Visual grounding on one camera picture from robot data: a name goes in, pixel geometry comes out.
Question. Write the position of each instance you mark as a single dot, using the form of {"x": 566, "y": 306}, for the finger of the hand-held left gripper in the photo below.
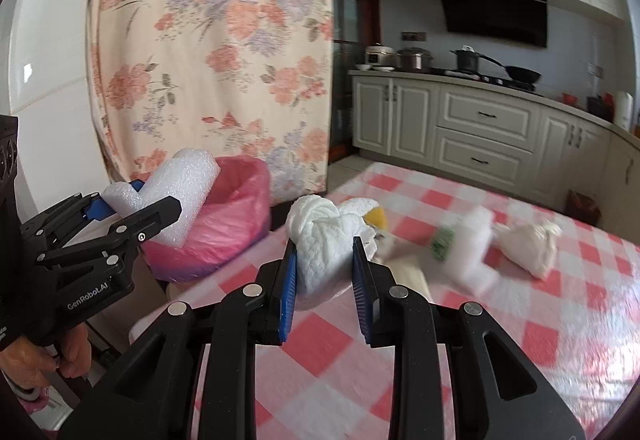
{"x": 97, "y": 209}
{"x": 150, "y": 220}

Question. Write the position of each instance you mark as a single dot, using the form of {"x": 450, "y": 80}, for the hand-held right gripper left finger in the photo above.
{"x": 287, "y": 290}

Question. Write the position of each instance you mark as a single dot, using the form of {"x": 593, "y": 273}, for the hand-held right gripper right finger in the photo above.
{"x": 360, "y": 290}

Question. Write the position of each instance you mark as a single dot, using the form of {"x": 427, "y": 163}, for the white bent foam piece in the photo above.
{"x": 170, "y": 180}

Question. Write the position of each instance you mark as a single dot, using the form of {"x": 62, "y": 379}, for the white paper towel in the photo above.
{"x": 320, "y": 245}

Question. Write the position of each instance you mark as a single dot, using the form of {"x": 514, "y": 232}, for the yellow sponge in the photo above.
{"x": 376, "y": 217}

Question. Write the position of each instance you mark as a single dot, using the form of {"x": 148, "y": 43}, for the pink bag-lined bin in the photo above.
{"x": 235, "y": 220}

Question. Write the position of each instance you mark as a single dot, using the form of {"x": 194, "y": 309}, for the green label packet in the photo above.
{"x": 443, "y": 245}

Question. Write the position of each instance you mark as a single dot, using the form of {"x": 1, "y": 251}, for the white foam block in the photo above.
{"x": 475, "y": 250}

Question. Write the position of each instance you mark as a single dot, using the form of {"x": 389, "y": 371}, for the white plastic bag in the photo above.
{"x": 530, "y": 250}

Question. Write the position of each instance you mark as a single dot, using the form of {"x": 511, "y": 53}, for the person's left hand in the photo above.
{"x": 30, "y": 365}

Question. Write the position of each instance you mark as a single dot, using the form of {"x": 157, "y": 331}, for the red checkered tablecloth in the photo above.
{"x": 500, "y": 345}

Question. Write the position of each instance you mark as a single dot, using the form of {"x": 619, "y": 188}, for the floral curtain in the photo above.
{"x": 200, "y": 45}

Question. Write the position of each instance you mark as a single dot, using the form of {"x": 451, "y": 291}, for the white lower kitchen cabinets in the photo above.
{"x": 480, "y": 135}

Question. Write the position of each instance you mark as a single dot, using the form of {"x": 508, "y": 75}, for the dark framed glass door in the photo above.
{"x": 345, "y": 70}

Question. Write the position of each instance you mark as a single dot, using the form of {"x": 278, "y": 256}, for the white bowl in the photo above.
{"x": 363, "y": 67}

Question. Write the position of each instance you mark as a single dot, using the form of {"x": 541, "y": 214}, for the white plate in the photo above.
{"x": 384, "y": 68}

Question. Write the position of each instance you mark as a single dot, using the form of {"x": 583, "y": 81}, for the white rice cooker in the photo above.
{"x": 380, "y": 57}

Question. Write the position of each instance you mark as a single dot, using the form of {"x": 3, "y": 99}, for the silver pressure cooker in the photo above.
{"x": 414, "y": 61}

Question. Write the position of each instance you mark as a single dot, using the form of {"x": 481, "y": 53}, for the black gas stove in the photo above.
{"x": 492, "y": 81}

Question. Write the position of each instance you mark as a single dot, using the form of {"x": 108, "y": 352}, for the black cooking pot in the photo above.
{"x": 466, "y": 62}

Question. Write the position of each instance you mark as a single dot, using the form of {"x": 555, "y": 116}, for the black frying pan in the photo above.
{"x": 522, "y": 74}

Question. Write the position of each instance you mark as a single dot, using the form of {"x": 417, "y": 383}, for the red bowl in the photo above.
{"x": 570, "y": 98}

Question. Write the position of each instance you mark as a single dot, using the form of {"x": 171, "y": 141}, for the white side kitchen cabinets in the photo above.
{"x": 627, "y": 190}

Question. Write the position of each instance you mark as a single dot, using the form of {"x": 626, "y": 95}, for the black range hood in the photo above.
{"x": 495, "y": 10}

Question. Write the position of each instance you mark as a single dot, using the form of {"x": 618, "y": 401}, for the red container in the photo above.
{"x": 608, "y": 98}

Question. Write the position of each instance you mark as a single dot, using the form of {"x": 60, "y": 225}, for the white kettle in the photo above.
{"x": 624, "y": 110}

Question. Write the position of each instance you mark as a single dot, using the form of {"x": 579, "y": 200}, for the dark wall socket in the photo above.
{"x": 414, "y": 37}

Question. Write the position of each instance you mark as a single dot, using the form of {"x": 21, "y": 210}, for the grey wall socket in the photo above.
{"x": 595, "y": 69}

